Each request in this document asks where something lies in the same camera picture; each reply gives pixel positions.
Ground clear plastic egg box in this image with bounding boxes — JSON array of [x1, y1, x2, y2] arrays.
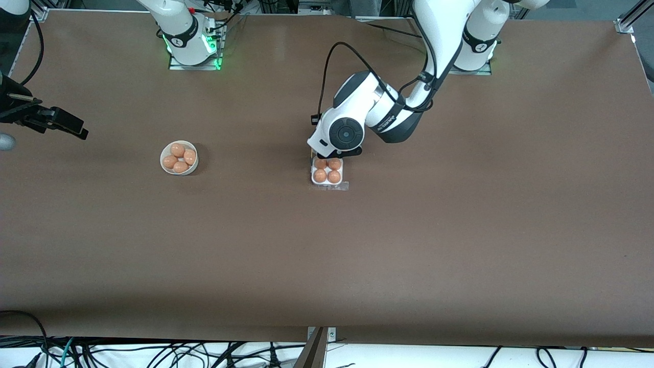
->
[[309, 151, 349, 192]]

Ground black base cable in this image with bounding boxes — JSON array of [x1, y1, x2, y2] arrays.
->
[[202, 0, 246, 36]]

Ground long black table cable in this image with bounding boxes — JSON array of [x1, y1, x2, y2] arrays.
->
[[365, 22, 425, 39]]

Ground white ceramic bowl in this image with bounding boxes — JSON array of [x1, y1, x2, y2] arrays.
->
[[160, 140, 199, 176]]

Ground small silver metal bracket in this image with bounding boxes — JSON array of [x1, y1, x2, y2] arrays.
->
[[307, 326, 338, 342]]

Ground black looped floor cable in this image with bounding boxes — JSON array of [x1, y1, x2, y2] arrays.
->
[[0, 310, 50, 358]]

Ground aluminium frame profile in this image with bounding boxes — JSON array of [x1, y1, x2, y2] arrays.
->
[[615, 0, 645, 34], [28, 0, 52, 22]]

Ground dark wedge shaped pole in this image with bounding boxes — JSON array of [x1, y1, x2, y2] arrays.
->
[[293, 327, 328, 368]]

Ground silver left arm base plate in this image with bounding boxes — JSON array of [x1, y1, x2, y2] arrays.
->
[[450, 61, 493, 76]]

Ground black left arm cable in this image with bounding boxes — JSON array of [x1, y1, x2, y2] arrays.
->
[[312, 42, 435, 126]]

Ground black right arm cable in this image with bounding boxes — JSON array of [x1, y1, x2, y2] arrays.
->
[[19, 13, 45, 86]]

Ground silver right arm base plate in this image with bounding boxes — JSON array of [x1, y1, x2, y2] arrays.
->
[[169, 51, 224, 71]]

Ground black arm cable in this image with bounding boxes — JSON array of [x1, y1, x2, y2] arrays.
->
[[312, 42, 435, 126], [19, 13, 45, 86]]

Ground tangled black floor cables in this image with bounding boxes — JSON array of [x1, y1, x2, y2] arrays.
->
[[0, 335, 307, 368]]

